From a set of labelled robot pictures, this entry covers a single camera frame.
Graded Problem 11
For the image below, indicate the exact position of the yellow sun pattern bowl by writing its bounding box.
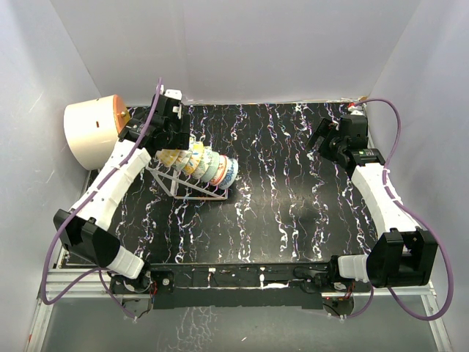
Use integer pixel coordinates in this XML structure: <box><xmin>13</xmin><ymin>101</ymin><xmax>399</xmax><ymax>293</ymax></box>
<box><xmin>156</xmin><ymin>149</ymin><xmax>188</xmax><ymax>168</ymax></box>

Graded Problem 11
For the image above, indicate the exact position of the white wire dish rack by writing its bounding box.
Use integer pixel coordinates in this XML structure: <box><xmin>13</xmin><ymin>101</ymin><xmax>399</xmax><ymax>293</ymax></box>
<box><xmin>147</xmin><ymin>159</ymin><xmax>228</xmax><ymax>201</ymax></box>

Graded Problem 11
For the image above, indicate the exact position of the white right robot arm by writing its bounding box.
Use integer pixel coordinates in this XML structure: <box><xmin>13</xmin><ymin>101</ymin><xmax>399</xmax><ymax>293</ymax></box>
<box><xmin>307</xmin><ymin>114</ymin><xmax>438</xmax><ymax>291</ymax></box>

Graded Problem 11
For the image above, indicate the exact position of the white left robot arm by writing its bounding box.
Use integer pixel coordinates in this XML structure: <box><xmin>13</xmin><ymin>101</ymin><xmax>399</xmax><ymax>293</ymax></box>
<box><xmin>53</xmin><ymin>87</ymin><xmax>190</xmax><ymax>293</ymax></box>

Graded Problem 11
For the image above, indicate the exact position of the orange leaf pattern bowl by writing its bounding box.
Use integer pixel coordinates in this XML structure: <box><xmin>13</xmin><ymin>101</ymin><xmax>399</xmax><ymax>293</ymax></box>
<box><xmin>172</xmin><ymin>137</ymin><xmax>195</xmax><ymax>172</ymax></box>

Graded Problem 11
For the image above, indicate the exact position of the red flower striped bowl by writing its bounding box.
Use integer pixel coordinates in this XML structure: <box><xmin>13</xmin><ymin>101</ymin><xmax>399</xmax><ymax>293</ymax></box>
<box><xmin>210</xmin><ymin>155</ymin><xmax>228</xmax><ymax>186</ymax></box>

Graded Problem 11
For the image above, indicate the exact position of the blue rose pattern bowl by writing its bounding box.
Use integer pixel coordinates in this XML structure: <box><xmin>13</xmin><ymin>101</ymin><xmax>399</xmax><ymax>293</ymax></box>
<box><xmin>218</xmin><ymin>158</ymin><xmax>239</xmax><ymax>190</ymax></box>

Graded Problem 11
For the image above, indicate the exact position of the white cylinder with orange lid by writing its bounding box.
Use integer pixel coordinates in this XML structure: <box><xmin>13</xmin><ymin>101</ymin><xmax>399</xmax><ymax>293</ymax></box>
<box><xmin>64</xmin><ymin>95</ymin><xmax>130</xmax><ymax>170</ymax></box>

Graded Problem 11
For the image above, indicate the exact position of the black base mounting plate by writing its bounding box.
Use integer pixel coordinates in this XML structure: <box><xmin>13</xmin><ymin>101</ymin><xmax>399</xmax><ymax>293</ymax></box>
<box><xmin>111</xmin><ymin>263</ymin><xmax>371</xmax><ymax>309</ymax></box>

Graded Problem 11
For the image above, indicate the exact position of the aluminium frame rail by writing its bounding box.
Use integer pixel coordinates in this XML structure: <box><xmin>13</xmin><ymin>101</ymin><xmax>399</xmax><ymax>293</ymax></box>
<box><xmin>26</xmin><ymin>268</ymin><xmax>452</xmax><ymax>351</ymax></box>

